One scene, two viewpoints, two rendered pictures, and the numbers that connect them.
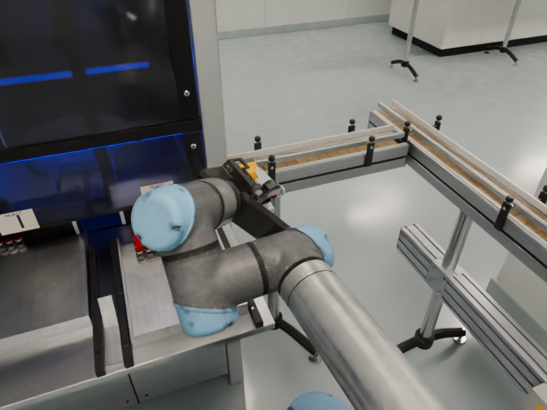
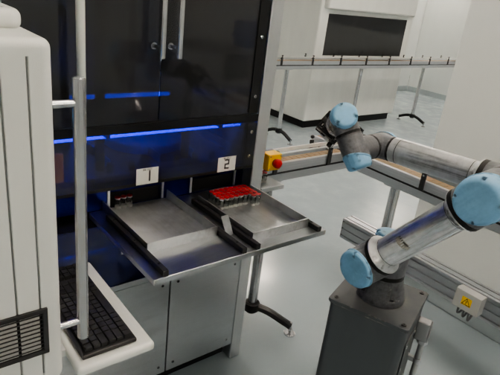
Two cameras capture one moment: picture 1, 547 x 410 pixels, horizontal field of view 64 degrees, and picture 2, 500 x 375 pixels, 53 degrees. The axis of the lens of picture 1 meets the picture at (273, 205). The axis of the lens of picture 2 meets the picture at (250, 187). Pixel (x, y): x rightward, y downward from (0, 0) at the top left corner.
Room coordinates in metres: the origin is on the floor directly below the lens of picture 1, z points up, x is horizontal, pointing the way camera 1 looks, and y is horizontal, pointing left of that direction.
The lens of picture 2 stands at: (-0.82, 0.83, 1.67)
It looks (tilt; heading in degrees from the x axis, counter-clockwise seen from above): 22 degrees down; 340
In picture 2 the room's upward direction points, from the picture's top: 7 degrees clockwise
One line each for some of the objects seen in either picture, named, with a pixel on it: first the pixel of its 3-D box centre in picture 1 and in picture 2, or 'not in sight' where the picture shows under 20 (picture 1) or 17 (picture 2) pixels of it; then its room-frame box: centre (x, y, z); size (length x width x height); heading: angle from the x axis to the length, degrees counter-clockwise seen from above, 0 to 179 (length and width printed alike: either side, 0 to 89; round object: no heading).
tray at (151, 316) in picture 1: (177, 272); (251, 210); (0.77, 0.24, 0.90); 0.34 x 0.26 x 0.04; 21
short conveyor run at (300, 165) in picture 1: (313, 157); (294, 158); (1.28, -0.14, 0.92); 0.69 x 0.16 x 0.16; 111
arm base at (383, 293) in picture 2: not in sight; (383, 282); (0.33, -0.08, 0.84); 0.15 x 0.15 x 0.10
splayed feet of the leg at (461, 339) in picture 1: (422, 344); not in sight; (1.13, -0.64, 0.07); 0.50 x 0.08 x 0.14; 111
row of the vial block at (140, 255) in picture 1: (171, 247); (238, 199); (0.85, 0.27, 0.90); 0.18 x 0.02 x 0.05; 111
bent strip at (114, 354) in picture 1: (109, 329); (235, 231); (0.59, 0.35, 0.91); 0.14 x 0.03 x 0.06; 21
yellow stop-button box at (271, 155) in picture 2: (245, 176); (269, 160); (1.05, 0.08, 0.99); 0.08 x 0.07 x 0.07; 21
